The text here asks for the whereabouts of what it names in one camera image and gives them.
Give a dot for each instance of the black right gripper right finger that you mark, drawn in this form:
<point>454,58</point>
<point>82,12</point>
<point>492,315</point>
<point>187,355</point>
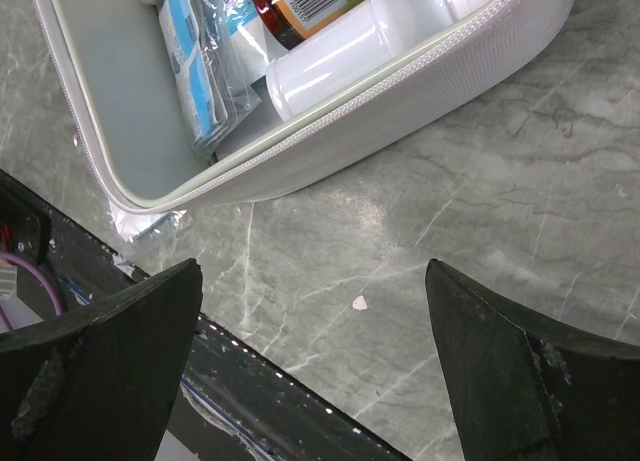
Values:
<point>523,386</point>

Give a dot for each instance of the white medicine kit case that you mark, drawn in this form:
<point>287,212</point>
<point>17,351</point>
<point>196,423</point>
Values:
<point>115,72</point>

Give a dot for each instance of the small gauze zip bag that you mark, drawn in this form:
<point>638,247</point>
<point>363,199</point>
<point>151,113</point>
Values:
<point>131,227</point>

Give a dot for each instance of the brown bottle orange cap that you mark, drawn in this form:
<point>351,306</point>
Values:
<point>293,21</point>

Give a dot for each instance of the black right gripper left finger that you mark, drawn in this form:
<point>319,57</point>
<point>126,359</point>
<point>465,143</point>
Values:
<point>100,382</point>

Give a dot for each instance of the white green pill bottle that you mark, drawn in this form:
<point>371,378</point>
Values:
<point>357,43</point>

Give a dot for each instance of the blue packets plastic bag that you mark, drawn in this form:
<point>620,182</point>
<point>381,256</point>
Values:
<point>214,94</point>

